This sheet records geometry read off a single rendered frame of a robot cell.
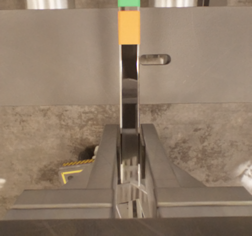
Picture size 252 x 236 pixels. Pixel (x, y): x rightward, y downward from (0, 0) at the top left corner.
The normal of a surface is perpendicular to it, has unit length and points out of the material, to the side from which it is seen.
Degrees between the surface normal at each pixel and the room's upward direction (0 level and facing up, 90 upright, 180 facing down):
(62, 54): 0
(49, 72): 0
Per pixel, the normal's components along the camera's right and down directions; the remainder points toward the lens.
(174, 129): 0.00, 0.29
